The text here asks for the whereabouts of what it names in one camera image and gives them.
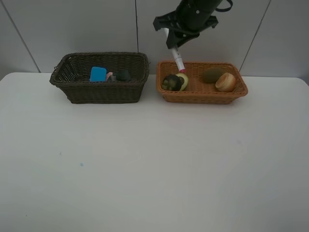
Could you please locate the dark brown wicker basket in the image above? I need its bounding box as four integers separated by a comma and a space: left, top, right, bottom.
50, 52, 149, 104

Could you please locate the brown kiwi fruit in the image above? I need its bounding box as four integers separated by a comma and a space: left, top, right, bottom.
201, 68, 224, 84

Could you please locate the orange peach fruit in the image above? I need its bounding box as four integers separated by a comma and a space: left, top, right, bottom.
215, 72, 236, 92

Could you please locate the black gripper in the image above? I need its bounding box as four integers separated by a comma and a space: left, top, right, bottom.
153, 10, 218, 49

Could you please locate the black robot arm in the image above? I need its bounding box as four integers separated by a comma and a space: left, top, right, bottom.
153, 0, 221, 49

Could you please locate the orange wicker basket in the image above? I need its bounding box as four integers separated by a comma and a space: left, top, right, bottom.
156, 61, 248, 104

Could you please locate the halved avocado with pit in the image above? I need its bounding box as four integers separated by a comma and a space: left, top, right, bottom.
176, 72, 189, 91

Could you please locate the dark purple mangosteen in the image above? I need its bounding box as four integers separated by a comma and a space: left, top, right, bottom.
161, 74, 182, 91

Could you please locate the blue whiteboard eraser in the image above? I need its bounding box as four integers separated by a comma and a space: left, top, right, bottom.
89, 67, 107, 82

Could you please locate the black pump bottle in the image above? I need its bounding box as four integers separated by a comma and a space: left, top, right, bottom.
113, 70, 131, 82

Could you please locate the white marker with pink caps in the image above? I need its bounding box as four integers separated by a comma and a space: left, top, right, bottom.
164, 28, 185, 73

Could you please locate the pink bottle with white cap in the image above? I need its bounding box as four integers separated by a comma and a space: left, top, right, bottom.
105, 72, 114, 81

